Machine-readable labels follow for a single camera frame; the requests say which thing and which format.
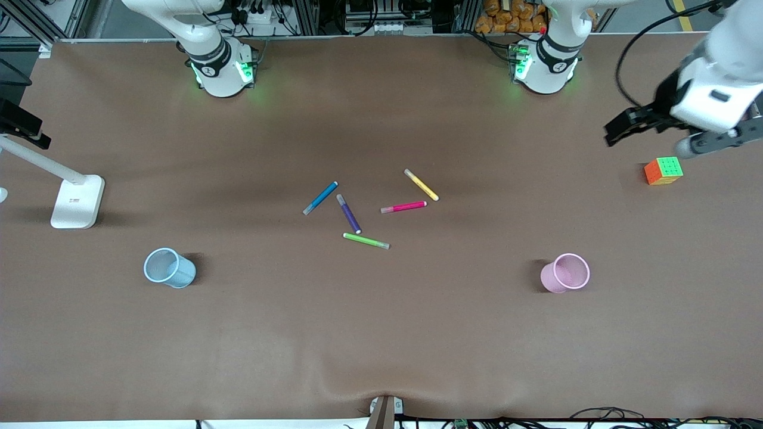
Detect pink marker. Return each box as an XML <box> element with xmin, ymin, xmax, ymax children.
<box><xmin>380</xmin><ymin>201</ymin><xmax>428</xmax><ymax>215</ymax></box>

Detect blue marker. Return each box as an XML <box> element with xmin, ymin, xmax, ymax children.
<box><xmin>303</xmin><ymin>181</ymin><xmax>339</xmax><ymax>216</ymax></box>

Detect colourful puzzle cube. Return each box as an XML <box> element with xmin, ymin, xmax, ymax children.
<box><xmin>644</xmin><ymin>156</ymin><xmax>684</xmax><ymax>186</ymax></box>

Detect white desk lamp stand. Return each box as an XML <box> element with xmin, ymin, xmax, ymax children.
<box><xmin>0</xmin><ymin>135</ymin><xmax>106</xmax><ymax>230</ymax></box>

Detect orange snack bags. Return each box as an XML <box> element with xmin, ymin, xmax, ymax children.
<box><xmin>474</xmin><ymin>0</ymin><xmax>548</xmax><ymax>35</ymax></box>

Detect pink mesh cup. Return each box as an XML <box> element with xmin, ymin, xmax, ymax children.
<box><xmin>540</xmin><ymin>253</ymin><xmax>591</xmax><ymax>294</ymax></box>

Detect blue mesh cup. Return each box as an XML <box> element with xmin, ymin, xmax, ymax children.
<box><xmin>143</xmin><ymin>247</ymin><xmax>197</xmax><ymax>290</ymax></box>

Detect yellow marker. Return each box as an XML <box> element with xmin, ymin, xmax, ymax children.
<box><xmin>404</xmin><ymin>169</ymin><xmax>440</xmax><ymax>202</ymax></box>

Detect white power strip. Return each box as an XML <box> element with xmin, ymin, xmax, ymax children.
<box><xmin>373</xmin><ymin>22</ymin><xmax>433</xmax><ymax>34</ymax></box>

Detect green marker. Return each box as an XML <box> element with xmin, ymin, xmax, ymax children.
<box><xmin>343</xmin><ymin>232</ymin><xmax>390</xmax><ymax>250</ymax></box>

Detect purple marker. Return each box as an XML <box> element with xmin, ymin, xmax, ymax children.
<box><xmin>336</xmin><ymin>194</ymin><xmax>362</xmax><ymax>235</ymax></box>

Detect metal table clamp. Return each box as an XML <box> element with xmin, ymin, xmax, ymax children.
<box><xmin>366</xmin><ymin>395</ymin><xmax>404</xmax><ymax>429</ymax></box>

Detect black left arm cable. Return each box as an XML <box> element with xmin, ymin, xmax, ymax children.
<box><xmin>614</xmin><ymin>0</ymin><xmax>725</xmax><ymax>109</ymax></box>

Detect black cable loop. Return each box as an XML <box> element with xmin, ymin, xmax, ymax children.
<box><xmin>572</xmin><ymin>407</ymin><xmax>647</xmax><ymax>421</ymax></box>

